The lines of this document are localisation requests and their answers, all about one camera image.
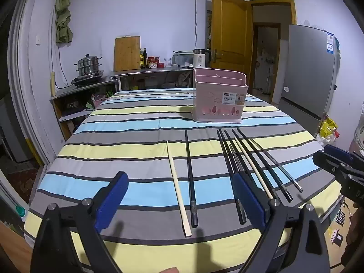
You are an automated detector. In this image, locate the wooden chopstick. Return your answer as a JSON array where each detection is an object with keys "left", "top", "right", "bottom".
[
  {"left": 167, "top": 141, "right": 193, "bottom": 237},
  {"left": 234, "top": 137, "right": 278, "bottom": 200}
]

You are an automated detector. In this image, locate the green curtain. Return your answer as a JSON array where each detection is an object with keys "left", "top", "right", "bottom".
[{"left": 55, "top": 0, "right": 75, "bottom": 44}]

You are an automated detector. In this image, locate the gas stove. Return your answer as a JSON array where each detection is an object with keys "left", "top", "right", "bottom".
[{"left": 71, "top": 74, "right": 105, "bottom": 87}]

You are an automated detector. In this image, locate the pink plastic chopstick basket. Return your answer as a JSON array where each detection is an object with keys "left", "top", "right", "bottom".
[{"left": 193, "top": 68, "right": 248, "bottom": 124}]

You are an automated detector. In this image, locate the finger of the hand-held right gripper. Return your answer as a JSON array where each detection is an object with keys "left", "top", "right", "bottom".
[
  {"left": 324, "top": 144, "right": 352, "bottom": 163},
  {"left": 312, "top": 151, "right": 343, "bottom": 177}
]

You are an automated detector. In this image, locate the steel steamer pot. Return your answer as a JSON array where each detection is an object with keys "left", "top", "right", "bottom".
[{"left": 74, "top": 53, "right": 103, "bottom": 77}]

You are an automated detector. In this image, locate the wall poster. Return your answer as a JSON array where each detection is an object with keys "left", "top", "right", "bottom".
[{"left": 205, "top": 0, "right": 212, "bottom": 44}]

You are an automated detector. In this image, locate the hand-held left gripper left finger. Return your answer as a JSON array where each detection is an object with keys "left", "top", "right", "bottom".
[{"left": 30, "top": 171, "right": 129, "bottom": 273}]

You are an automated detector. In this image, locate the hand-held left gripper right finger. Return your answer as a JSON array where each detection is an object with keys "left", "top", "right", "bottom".
[{"left": 232, "top": 171, "right": 332, "bottom": 273}]

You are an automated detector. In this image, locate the metal kitchen counter shelf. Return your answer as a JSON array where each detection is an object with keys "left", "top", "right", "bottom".
[{"left": 51, "top": 65, "right": 195, "bottom": 141}]

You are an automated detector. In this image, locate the yellow snack bag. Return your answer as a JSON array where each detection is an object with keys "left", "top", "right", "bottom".
[{"left": 320, "top": 116, "right": 339, "bottom": 140}]

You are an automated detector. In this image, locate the white electric kettle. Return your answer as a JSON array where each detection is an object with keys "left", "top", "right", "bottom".
[{"left": 193, "top": 48, "right": 211, "bottom": 69}]

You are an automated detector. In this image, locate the yellow wooden door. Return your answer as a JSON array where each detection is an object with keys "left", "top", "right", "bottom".
[{"left": 211, "top": 0, "right": 253, "bottom": 99}]

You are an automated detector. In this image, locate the pineapple print bag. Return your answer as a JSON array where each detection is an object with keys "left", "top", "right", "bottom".
[{"left": 353, "top": 117, "right": 364, "bottom": 152}]

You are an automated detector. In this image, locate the small pink shelf basket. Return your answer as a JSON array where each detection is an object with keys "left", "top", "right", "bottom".
[{"left": 90, "top": 94, "right": 109, "bottom": 106}]

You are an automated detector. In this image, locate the clear plastic storage box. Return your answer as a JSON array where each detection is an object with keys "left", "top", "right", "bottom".
[{"left": 172, "top": 52, "right": 194, "bottom": 66}]

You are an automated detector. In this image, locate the wooden cutting board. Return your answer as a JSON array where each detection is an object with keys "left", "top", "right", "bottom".
[{"left": 114, "top": 36, "right": 141, "bottom": 72}]

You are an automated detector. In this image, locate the yellow door frame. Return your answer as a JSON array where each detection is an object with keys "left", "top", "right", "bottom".
[{"left": 250, "top": 0, "right": 297, "bottom": 104}]

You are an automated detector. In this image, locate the dark printed floor mat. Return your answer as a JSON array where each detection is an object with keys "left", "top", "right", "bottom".
[{"left": 327, "top": 205, "right": 356, "bottom": 243}]

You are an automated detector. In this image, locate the grey refrigerator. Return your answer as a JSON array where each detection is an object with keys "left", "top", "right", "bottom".
[{"left": 277, "top": 23, "right": 340, "bottom": 138}]

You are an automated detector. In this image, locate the black wall cable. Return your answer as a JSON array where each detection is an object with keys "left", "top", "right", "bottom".
[{"left": 194, "top": 0, "right": 198, "bottom": 50}]

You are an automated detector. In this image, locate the striped tablecloth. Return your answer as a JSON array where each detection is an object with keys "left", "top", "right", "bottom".
[{"left": 24, "top": 88, "right": 343, "bottom": 273}]

